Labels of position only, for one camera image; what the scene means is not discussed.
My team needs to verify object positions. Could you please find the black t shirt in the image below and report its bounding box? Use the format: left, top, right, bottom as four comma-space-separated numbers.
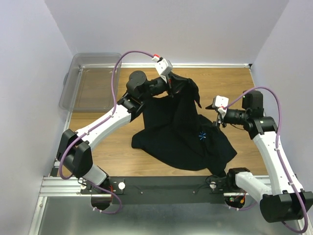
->
131, 73, 237, 177

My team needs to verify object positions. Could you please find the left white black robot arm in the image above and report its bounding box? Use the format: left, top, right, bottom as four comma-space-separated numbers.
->
56, 70, 174, 193

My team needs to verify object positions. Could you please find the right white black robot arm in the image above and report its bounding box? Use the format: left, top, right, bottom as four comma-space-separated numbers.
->
207, 89, 313, 223

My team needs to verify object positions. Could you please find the clear plastic bin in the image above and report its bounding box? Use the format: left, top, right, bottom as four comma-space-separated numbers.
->
59, 52, 121, 113

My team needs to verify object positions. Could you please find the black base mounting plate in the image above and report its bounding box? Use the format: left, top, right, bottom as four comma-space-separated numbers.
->
81, 176, 246, 206

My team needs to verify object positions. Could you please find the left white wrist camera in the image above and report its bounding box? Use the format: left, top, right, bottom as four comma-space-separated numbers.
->
152, 54, 173, 76

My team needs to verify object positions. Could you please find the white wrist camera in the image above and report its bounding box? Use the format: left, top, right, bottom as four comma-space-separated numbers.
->
212, 95, 229, 117
152, 54, 173, 76

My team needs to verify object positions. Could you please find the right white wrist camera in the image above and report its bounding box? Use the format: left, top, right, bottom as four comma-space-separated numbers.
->
212, 95, 229, 117

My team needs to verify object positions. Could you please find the aluminium frame rail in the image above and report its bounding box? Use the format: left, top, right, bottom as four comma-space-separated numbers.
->
39, 175, 313, 235

